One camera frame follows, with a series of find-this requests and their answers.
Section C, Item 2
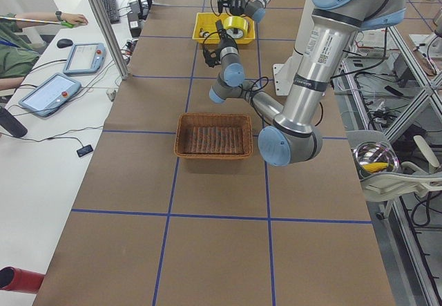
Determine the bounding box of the yellow tape roll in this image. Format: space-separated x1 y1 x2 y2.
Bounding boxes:
222 16 249 39

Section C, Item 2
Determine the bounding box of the upper teach pendant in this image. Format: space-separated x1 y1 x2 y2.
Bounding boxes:
63 43 106 76

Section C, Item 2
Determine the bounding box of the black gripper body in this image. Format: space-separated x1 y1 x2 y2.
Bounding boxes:
227 0 246 16
216 29 238 56

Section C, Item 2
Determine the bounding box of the panda figurine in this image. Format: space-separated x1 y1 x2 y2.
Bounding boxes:
198 28 210 39

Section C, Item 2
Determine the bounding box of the yellow woven basket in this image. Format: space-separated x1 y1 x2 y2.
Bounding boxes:
192 12 256 44

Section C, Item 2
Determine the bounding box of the steel bowl with corn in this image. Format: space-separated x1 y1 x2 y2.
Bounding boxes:
352 142 400 179

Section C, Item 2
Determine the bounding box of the black keyboard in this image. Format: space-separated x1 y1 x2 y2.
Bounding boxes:
101 0 120 23

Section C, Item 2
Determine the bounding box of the person in green shirt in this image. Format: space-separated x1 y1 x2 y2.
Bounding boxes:
1 10 88 90

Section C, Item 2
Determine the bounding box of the red cylinder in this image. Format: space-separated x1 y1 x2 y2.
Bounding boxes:
1 267 45 294

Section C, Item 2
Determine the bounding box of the lower teach pendant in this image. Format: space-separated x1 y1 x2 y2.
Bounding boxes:
19 73 81 117

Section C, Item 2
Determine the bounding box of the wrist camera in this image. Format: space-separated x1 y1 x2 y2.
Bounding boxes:
203 49 220 68
217 0 229 14

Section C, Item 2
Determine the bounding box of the black smartphone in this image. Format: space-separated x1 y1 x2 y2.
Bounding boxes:
76 144 93 157

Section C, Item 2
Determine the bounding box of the brown wicker basket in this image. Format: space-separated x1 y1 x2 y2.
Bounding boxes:
174 113 253 160

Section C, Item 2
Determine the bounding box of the black computer mouse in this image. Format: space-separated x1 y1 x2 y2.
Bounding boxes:
57 39 73 48

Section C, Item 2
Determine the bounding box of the aluminium frame post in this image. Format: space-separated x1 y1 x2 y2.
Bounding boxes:
88 0 128 80

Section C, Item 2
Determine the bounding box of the teach pendant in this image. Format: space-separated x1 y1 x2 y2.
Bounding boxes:
63 43 106 76
19 73 81 117

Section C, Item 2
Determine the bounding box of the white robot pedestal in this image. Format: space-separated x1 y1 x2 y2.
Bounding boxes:
273 50 302 96

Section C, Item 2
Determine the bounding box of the white office chair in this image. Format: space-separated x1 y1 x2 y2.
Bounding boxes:
347 130 441 202

